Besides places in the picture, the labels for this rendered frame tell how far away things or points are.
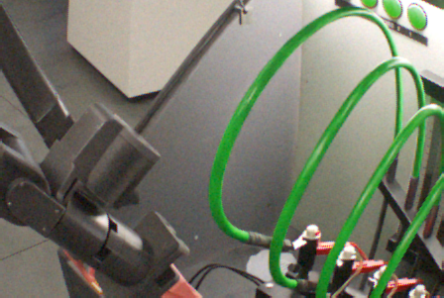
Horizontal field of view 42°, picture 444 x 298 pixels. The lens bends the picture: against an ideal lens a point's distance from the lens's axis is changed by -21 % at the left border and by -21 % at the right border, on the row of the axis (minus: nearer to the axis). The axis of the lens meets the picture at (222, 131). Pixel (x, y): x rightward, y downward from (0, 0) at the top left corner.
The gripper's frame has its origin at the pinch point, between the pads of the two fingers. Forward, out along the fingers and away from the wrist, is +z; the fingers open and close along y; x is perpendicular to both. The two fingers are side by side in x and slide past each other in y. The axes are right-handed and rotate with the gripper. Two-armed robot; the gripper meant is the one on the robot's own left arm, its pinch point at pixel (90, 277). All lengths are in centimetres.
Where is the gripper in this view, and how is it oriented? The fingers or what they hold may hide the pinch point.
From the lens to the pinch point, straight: 104.6
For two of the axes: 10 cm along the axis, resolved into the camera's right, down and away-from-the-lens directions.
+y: -6.4, -3.5, 6.8
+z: -0.2, 9.0, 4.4
